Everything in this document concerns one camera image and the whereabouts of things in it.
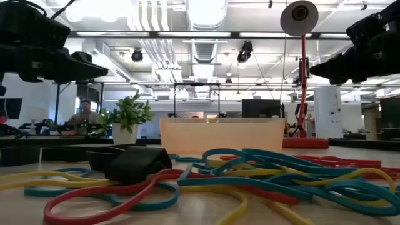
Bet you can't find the white column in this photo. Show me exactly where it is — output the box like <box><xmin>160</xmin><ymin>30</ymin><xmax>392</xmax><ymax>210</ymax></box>
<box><xmin>314</xmin><ymin>86</ymin><xmax>343</xmax><ymax>139</ymax></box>

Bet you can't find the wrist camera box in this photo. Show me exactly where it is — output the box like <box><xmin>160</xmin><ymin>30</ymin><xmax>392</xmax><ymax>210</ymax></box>
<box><xmin>346</xmin><ymin>0</ymin><xmax>400</xmax><ymax>44</ymax></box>
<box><xmin>0</xmin><ymin>0</ymin><xmax>71</xmax><ymax>50</ymax></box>

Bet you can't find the black rig crossbeam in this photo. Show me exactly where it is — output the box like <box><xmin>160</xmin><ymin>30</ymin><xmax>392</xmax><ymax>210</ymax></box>
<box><xmin>67</xmin><ymin>30</ymin><xmax>353</xmax><ymax>40</ymax></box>

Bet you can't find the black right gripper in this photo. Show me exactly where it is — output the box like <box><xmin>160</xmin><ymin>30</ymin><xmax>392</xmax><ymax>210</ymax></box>
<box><xmin>309</xmin><ymin>31</ymin><xmax>400</xmax><ymax>86</ymax></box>

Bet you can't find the orange translucent plastic bin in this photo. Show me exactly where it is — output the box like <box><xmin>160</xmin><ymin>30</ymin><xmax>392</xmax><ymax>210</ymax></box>
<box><xmin>159</xmin><ymin>117</ymin><xmax>286</xmax><ymax>154</ymax></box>

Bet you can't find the red desk lamp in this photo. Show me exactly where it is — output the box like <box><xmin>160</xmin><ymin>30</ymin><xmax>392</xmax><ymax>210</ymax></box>
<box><xmin>280</xmin><ymin>0</ymin><xmax>329</xmax><ymax>149</ymax></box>

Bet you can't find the black computer monitor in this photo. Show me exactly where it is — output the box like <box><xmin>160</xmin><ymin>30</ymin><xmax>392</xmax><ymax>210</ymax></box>
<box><xmin>379</xmin><ymin>96</ymin><xmax>400</xmax><ymax>129</ymax></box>
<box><xmin>0</xmin><ymin>97</ymin><xmax>23</xmax><ymax>119</ymax></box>
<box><xmin>242</xmin><ymin>99</ymin><xmax>282</xmax><ymax>119</ymax></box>

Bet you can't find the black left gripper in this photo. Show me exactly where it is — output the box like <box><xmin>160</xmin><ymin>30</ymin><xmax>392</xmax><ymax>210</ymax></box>
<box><xmin>0</xmin><ymin>43</ymin><xmax>109</xmax><ymax>84</ymax></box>

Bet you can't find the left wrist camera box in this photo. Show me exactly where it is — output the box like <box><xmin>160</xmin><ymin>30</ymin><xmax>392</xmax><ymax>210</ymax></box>
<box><xmin>0</xmin><ymin>0</ymin><xmax>71</xmax><ymax>50</ymax></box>

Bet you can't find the black aluminium table frame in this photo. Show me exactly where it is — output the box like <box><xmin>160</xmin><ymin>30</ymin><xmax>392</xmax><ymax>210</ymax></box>
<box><xmin>0</xmin><ymin>134</ymin><xmax>400</xmax><ymax>148</ymax></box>

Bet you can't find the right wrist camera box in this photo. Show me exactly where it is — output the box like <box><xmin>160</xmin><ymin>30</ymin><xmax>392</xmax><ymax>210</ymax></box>
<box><xmin>346</xmin><ymin>0</ymin><xmax>400</xmax><ymax>44</ymax></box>

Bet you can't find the person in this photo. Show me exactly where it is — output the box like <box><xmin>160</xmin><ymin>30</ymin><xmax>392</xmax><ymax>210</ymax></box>
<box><xmin>67</xmin><ymin>99</ymin><xmax>101</xmax><ymax>136</ymax></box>

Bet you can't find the black hanging camera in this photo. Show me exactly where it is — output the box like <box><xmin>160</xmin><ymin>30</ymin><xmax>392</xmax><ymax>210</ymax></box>
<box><xmin>236</xmin><ymin>40</ymin><xmax>254</xmax><ymax>64</ymax></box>

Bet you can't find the black left camera cable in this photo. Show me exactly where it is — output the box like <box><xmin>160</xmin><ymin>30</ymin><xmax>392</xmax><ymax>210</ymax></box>
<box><xmin>49</xmin><ymin>0</ymin><xmax>76</xmax><ymax>20</ymax></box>

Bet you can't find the green plant in white pot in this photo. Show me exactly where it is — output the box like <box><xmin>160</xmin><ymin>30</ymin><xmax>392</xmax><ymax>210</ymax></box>
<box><xmin>95</xmin><ymin>90</ymin><xmax>156</xmax><ymax>146</ymax></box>

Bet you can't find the red rubber band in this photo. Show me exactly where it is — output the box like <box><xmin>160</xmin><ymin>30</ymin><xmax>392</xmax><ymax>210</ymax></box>
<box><xmin>42</xmin><ymin>168</ymin><xmax>299</xmax><ymax>225</ymax></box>
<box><xmin>220</xmin><ymin>154</ymin><xmax>384</xmax><ymax>168</ymax></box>
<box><xmin>293</xmin><ymin>155</ymin><xmax>400</xmax><ymax>181</ymax></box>

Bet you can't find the black round spotlight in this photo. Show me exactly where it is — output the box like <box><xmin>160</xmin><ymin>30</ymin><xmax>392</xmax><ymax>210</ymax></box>
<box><xmin>131</xmin><ymin>48</ymin><xmax>144</xmax><ymax>63</ymax></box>

